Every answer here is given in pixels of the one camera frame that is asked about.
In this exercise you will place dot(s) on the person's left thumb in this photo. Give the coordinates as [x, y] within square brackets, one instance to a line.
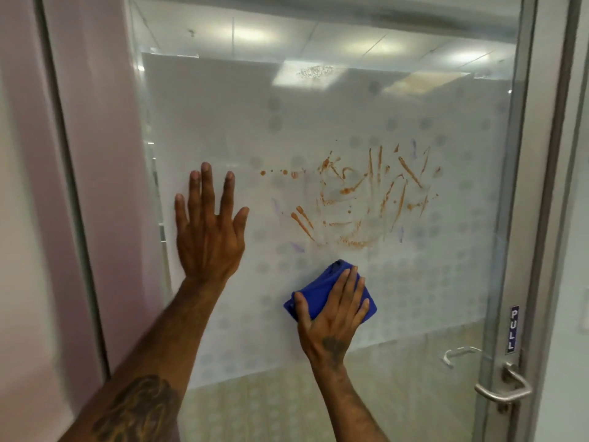
[241, 221]

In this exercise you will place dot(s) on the person's right thumb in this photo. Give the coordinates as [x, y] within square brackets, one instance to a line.
[302, 309]

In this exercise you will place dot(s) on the person's left forearm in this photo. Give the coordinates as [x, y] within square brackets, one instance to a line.
[152, 363]

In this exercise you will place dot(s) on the grey metal door jamb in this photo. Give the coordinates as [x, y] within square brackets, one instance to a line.
[559, 179]

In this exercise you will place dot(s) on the frosted dotted window film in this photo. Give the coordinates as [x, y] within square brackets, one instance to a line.
[285, 133]

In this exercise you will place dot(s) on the person's right little finger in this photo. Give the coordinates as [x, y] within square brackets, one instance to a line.
[363, 310]

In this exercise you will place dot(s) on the person's right hand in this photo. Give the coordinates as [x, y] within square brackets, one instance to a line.
[329, 326]

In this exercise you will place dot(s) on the person's left little finger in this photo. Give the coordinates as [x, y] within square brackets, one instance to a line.
[180, 210]

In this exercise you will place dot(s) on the blue cleaning cloth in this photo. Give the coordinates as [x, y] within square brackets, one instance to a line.
[322, 289]

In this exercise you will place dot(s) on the dark door seal strip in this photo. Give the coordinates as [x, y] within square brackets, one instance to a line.
[69, 179]

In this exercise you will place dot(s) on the person's right middle finger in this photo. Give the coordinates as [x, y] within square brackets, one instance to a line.
[349, 289]

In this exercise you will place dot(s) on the person's left middle finger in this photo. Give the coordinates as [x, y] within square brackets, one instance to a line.
[208, 186]

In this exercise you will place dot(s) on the glass door with metal frame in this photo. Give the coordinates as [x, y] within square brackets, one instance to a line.
[414, 64]

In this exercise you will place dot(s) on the person's left hand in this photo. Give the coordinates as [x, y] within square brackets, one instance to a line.
[209, 243]

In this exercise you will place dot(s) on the dark door label sticker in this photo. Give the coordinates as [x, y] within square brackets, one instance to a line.
[513, 329]

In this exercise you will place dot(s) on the person's right forearm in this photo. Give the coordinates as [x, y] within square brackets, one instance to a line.
[347, 405]

